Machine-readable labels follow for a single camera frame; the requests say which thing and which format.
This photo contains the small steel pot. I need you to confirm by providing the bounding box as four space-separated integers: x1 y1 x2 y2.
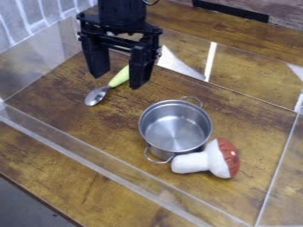
138 96 213 164

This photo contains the plush red white mushroom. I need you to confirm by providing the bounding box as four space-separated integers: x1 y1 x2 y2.
171 137 240 178

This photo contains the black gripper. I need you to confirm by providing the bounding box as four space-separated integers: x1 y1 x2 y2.
76 0 161 90

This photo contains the black bar in background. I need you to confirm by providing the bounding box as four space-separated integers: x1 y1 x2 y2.
192 0 269 23

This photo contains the green handled metal spoon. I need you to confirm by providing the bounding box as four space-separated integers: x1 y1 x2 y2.
84 66 129 106

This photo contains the clear acrylic enclosure wall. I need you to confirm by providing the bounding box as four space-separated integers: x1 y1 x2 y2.
0 1 303 227

